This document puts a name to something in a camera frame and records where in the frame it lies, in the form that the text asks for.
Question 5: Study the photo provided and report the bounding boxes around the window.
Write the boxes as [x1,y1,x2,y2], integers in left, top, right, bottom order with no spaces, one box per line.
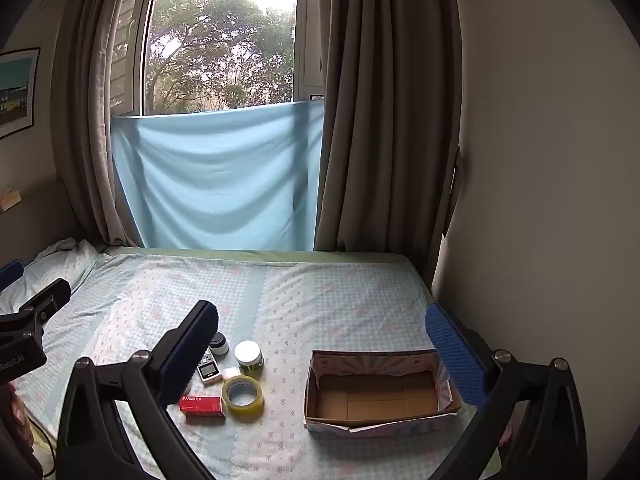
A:
[112,0,326,116]

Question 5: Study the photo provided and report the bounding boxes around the framed wall poster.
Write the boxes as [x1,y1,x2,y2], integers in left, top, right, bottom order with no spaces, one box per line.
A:
[0,47,41,140]

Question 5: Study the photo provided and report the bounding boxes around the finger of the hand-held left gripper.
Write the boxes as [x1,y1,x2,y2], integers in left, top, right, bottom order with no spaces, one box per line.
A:
[0,258,26,292]
[17,278,72,322]

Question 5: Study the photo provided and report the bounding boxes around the pillow in checked cover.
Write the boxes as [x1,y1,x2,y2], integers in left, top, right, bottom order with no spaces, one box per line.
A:
[0,239,101,311]

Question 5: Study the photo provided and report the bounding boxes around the black cable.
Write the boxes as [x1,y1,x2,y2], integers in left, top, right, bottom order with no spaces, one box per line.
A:
[30,417,57,477]

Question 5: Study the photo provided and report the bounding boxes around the patterned cardboard box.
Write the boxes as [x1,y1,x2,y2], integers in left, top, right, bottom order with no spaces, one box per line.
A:
[303,349,462,438]

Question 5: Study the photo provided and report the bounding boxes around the white lid jar green label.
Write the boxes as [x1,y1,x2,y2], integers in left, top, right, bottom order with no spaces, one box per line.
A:
[234,340,265,378]

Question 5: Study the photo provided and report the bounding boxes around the light blue hanging cloth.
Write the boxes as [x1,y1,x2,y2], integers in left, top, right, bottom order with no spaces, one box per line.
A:
[111,100,326,251]

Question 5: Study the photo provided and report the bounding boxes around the yellow tape roll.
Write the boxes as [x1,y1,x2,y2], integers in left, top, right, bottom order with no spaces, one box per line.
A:
[221,375,264,417]

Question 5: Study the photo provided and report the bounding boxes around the red small box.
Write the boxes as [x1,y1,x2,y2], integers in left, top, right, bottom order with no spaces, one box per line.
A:
[180,395,227,423]

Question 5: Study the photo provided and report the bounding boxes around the white remote control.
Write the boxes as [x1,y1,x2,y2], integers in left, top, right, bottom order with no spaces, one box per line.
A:
[196,355,222,387]

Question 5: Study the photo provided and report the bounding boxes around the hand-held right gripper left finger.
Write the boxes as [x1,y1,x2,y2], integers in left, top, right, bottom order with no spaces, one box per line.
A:
[57,300,221,480]

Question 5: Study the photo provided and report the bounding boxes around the grey curtain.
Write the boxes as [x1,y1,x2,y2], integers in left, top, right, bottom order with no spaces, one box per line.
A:
[315,0,463,281]
[50,0,166,248]

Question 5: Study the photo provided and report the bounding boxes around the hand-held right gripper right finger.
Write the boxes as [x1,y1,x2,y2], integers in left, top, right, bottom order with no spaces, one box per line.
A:
[425,301,588,480]

